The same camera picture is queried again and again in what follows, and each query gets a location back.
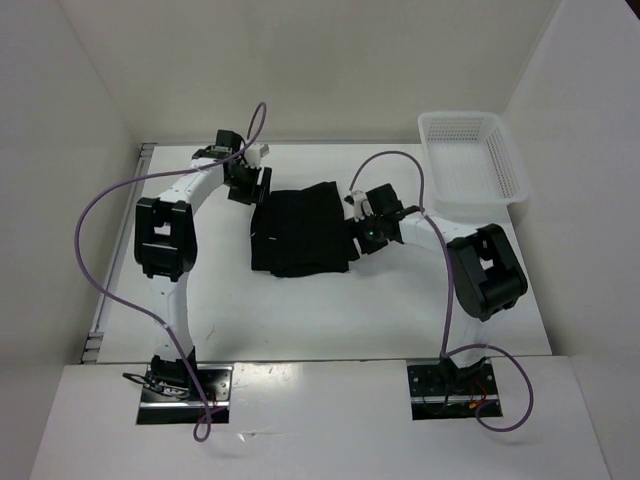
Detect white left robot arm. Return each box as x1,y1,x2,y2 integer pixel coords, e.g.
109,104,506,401
134,130,271,400

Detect black shorts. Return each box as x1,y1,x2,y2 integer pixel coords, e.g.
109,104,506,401
250,181,360,278

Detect white plastic basket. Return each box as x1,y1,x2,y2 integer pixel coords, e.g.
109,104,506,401
417,111,529,216

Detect aluminium frame rail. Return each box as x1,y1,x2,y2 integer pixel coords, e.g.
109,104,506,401
80,143,156,365

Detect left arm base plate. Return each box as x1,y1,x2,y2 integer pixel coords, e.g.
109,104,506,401
123,364,234,425

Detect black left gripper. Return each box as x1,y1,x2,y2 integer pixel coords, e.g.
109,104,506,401
225,162,272,209

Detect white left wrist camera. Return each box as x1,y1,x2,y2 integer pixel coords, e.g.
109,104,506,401
244,143,270,169

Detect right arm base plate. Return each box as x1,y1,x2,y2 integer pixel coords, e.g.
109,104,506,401
406,359,503,421

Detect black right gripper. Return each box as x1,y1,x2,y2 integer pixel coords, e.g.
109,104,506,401
338,210,388,261

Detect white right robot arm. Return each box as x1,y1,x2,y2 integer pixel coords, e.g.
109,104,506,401
345,184,528,393

